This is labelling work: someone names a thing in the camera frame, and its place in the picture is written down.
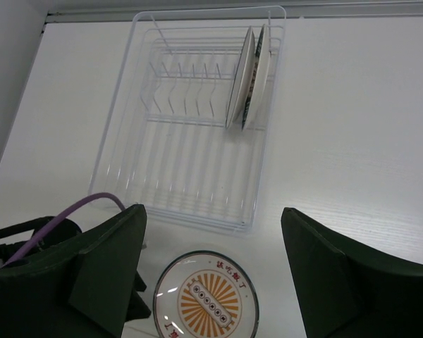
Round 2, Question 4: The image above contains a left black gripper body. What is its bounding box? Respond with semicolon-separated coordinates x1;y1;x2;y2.
0;216;152;321

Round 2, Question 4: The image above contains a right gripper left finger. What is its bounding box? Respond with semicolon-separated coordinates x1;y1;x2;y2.
0;204;147;337

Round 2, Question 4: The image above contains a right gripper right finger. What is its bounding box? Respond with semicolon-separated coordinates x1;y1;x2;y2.
281;208;423;337

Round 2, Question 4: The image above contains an orange sunburst plate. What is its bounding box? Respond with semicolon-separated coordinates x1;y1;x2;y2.
152;250;260;338

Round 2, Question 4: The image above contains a blue rimmed white plate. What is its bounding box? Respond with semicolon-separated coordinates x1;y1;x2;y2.
242;25;271;130

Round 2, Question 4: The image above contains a green rimmed white plate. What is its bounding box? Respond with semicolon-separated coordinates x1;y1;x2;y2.
226;26;255;129

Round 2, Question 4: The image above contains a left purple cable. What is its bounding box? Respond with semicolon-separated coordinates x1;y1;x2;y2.
5;192;126;268

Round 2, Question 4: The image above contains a clear wire dish rack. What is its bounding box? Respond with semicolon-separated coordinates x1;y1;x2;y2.
89;5;287;234

